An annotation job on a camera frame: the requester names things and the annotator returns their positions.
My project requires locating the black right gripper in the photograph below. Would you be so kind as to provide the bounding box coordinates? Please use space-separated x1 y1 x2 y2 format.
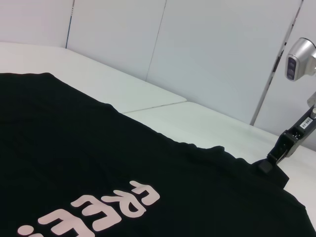
257 106 316 174

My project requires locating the black t-shirt with FREE print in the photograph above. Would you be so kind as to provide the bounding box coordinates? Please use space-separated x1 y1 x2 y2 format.
0 72 316 237

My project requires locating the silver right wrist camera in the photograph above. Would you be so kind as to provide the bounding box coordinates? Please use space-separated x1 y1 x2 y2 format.
285 37 316 81

